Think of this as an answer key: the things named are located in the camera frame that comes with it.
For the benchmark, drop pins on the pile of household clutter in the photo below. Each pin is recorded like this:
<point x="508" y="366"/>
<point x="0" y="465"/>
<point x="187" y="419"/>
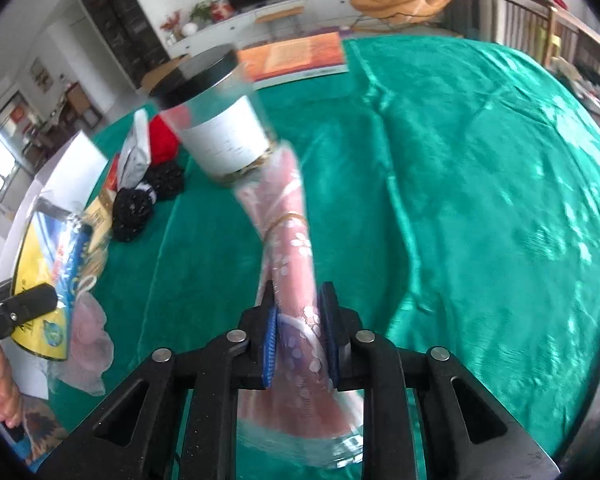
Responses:
<point x="592" y="90"/>

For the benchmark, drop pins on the person's left hand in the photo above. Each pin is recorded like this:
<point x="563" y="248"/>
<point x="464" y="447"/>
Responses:
<point x="2" y="395"/>

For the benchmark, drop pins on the white television cabinet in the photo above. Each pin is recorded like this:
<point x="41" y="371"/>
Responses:
<point x="325" y="2"/>

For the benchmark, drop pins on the brown cardboard box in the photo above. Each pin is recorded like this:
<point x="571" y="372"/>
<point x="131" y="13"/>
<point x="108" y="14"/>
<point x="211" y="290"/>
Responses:
<point x="160" y="74"/>

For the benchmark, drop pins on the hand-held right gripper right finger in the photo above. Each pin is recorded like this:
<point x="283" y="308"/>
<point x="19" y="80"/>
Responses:
<point x="332" y="345"/>

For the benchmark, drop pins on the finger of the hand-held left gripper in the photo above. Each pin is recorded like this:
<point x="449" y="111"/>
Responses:
<point x="30" y="302"/>

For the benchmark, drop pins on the white box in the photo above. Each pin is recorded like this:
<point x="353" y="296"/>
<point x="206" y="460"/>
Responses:
<point x="70" y="170"/>

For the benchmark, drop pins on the orange packet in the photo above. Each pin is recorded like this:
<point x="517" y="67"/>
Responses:
<point x="112" y="172"/>

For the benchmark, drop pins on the wooden stool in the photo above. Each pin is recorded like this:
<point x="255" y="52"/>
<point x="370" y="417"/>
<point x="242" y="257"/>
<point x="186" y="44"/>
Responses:
<point x="280" y="12"/>

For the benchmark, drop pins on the orange book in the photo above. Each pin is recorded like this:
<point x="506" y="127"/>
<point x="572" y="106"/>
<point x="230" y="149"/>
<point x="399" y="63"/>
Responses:
<point x="300" y="55"/>

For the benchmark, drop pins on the red yarn ball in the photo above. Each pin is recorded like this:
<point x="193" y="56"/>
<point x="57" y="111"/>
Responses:
<point x="161" y="142"/>

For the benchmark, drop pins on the dark display shelf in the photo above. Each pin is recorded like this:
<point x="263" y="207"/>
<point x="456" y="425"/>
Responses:
<point x="120" y="20"/>

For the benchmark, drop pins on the framed wall picture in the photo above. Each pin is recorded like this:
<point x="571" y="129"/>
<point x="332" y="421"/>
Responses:
<point x="41" y="74"/>

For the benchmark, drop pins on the grey curtain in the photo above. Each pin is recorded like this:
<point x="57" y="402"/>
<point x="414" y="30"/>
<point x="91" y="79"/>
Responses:
<point x="462" y="0"/>

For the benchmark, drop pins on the yellow and blue packet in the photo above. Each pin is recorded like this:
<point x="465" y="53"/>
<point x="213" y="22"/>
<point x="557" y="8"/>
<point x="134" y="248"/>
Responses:
<point x="35" y="260"/>

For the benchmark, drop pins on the wooden chair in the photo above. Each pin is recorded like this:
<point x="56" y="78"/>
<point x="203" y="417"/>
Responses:
<point x="530" y="25"/>

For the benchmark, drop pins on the black beaded bag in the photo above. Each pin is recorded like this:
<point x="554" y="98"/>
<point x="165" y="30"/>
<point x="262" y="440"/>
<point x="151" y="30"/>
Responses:
<point x="166" y="180"/>
<point x="130" y="215"/>

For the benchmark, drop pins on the leafy plant with red decoration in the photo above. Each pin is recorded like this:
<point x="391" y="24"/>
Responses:
<point x="202" y="12"/>

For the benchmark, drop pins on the grey foil pouch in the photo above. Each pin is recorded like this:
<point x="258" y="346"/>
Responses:
<point x="132" y="160"/>

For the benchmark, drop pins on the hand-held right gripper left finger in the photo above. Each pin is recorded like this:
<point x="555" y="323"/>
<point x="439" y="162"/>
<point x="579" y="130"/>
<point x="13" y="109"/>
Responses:
<point x="269" y="345"/>

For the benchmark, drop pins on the round white vase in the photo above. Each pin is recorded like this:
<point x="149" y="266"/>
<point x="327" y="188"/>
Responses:
<point x="190" y="29"/>

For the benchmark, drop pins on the tan cardboard box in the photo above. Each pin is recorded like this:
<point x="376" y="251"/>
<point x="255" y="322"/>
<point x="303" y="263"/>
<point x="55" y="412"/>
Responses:
<point x="100" y="217"/>

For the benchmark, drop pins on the pink sheer cloth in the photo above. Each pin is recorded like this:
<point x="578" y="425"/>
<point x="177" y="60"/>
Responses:
<point x="87" y="335"/>

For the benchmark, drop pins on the red flowers in vase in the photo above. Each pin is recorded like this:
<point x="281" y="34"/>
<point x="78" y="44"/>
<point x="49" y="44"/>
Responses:
<point x="171" y="24"/>

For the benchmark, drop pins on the pink floral plastic bag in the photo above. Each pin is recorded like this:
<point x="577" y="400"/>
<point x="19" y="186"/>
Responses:
<point x="290" y="260"/>

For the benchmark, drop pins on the clear jar with black lid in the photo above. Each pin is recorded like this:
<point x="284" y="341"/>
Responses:
<point x="220" y="135"/>

